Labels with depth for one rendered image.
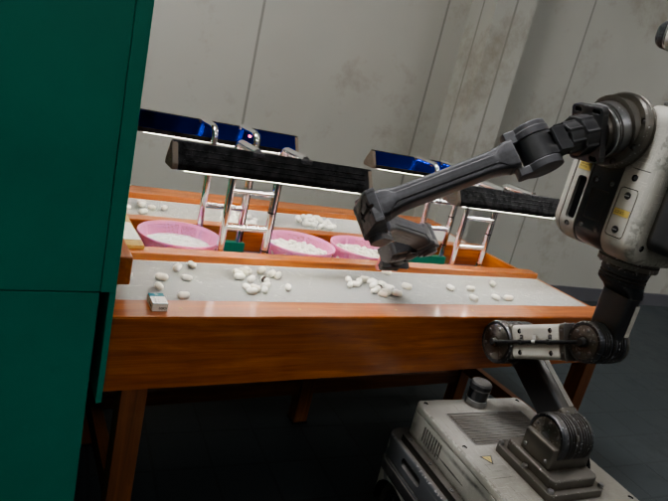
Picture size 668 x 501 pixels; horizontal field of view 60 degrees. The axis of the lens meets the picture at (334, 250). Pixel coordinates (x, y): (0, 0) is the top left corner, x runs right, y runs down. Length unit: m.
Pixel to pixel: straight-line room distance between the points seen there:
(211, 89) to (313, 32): 0.71
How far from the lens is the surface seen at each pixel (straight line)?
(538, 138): 1.28
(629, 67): 5.28
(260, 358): 1.50
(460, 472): 1.73
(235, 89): 3.60
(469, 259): 2.81
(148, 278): 1.63
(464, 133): 4.00
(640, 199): 1.39
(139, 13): 1.16
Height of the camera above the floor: 1.34
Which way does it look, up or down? 16 degrees down
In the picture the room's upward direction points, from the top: 13 degrees clockwise
